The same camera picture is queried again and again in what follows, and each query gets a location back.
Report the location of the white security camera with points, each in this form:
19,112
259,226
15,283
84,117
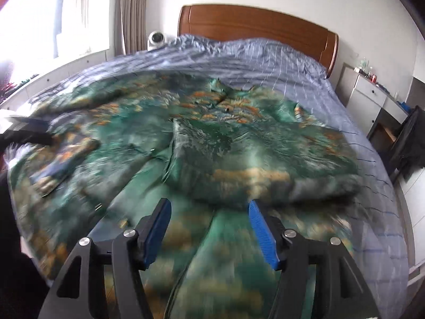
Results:
156,40

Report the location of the green printed garment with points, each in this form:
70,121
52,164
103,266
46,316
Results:
206,139

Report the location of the white nightstand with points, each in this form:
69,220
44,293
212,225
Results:
368,96

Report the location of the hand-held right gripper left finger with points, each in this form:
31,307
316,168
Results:
158,232

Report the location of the black hanging clothing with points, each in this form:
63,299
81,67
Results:
410,139

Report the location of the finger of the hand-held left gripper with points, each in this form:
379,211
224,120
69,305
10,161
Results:
28,133

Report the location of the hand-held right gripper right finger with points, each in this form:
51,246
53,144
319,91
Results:
264,236

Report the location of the blue striped blanket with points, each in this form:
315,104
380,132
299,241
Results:
282,63

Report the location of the long white cabinet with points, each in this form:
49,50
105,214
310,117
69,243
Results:
66,73

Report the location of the beige curtain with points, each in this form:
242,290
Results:
132,6

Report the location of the person's dark clothing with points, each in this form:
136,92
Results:
16,256

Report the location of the bright window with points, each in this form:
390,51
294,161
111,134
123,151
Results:
33,23

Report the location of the wooden headboard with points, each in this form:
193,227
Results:
252,23

